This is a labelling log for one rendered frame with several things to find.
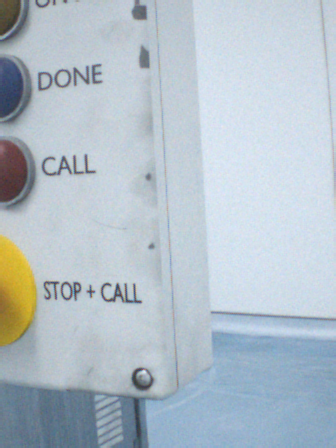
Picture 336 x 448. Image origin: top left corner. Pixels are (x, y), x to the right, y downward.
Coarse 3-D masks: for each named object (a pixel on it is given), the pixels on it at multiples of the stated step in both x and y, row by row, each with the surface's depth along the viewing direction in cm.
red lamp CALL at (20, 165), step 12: (0, 144) 36; (12, 144) 36; (0, 156) 36; (12, 156) 36; (24, 156) 36; (0, 168) 36; (12, 168) 36; (24, 168) 36; (0, 180) 36; (12, 180) 36; (24, 180) 36; (0, 192) 36; (12, 192) 36
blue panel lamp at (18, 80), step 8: (0, 64) 36; (8, 64) 36; (0, 72) 36; (8, 72) 36; (16, 72) 36; (0, 80) 36; (8, 80) 36; (16, 80) 36; (0, 88) 36; (8, 88) 36; (16, 88) 36; (0, 96) 36; (8, 96) 36; (16, 96) 36; (0, 104) 36; (8, 104) 36; (16, 104) 36; (0, 112) 36; (8, 112) 36
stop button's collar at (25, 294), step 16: (0, 240) 37; (0, 256) 37; (16, 256) 37; (0, 272) 37; (16, 272) 37; (0, 288) 37; (16, 288) 37; (32, 288) 37; (80, 288) 36; (0, 304) 37; (16, 304) 37; (32, 304) 37; (0, 320) 38; (16, 320) 37; (0, 336) 38; (16, 336) 37
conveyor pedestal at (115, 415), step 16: (96, 400) 187; (112, 400) 193; (128, 400) 200; (144, 400) 205; (112, 416) 193; (128, 416) 200; (144, 416) 205; (112, 432) 193; (128, 432) 199; (144, 432) 205
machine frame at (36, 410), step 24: (0, 384) 46; (0, 408) 46; (24, 408) 45; (48, 408) 46; (72, 408) 48; (0, 432) 46; (24, 432) 46; (48, 432) 46; (72, 432) 48; (96, 432) 50
